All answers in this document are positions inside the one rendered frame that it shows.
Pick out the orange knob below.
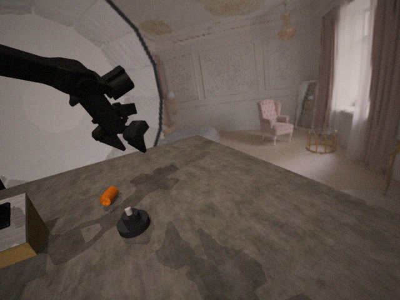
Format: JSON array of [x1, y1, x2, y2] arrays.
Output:
[[99, 186, 119, 206]]

